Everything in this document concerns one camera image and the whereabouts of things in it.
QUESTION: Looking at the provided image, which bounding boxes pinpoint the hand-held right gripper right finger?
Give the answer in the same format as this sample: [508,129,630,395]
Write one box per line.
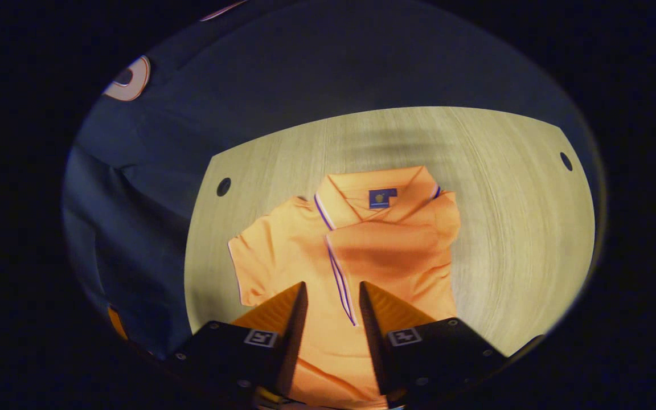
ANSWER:
[359,281,510,406]

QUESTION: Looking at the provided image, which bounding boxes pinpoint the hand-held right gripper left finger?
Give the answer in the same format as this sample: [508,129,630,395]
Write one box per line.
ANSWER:
[160,281,309,406]

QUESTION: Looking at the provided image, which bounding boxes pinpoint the orange T-shirt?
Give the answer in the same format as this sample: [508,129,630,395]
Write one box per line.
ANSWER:
[227,165,462,410]

